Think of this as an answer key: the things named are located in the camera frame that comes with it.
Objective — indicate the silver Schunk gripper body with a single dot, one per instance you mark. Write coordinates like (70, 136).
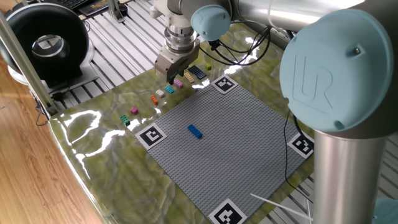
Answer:
(175, 60)

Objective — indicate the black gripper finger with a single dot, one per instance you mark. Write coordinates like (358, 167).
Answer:
(178, 74)
(171, 79)

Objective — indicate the light pink Lego brick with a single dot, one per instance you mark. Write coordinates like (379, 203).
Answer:
(179, 83)

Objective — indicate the silver UR5 robot arm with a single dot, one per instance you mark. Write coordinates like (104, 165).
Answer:
(335, 68)

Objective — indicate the cyan Lego brick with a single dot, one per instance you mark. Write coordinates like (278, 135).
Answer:
(169, 89)

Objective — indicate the tan Lego plate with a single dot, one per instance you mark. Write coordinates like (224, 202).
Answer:
(189, 78)

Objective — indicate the white Lego brick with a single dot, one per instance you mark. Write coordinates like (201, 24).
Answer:
(160, 93)

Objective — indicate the black Lego plate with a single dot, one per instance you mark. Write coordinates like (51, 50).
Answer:
(197, 72)

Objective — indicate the orange narrow Lego brick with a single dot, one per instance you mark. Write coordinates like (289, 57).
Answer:
(154, 99)

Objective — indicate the lime small Lego brick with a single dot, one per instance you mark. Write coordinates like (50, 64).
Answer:
(208, 66)

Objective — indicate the magenta small Lego brick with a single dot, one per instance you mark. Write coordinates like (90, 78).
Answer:
(134, 110)

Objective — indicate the blue long Lego brick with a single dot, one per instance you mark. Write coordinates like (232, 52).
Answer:
(195, 131)

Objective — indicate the dark green Lego brick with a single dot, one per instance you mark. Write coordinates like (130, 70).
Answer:
(125, 120)

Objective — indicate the grey Lego baseplate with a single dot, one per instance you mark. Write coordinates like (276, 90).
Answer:
(233, 140)

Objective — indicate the black white fiducial marker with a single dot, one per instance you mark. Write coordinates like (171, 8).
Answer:
(300, 145)
(224, 84)
(227, 214)

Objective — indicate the spiral pattern fiducial marker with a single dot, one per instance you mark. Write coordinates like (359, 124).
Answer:
(150, 136)

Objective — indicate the black notebook gold print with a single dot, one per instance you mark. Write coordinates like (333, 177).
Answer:
(93, 7)

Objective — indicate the aluminium frame profile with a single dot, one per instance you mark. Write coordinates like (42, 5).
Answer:
(21, 62)

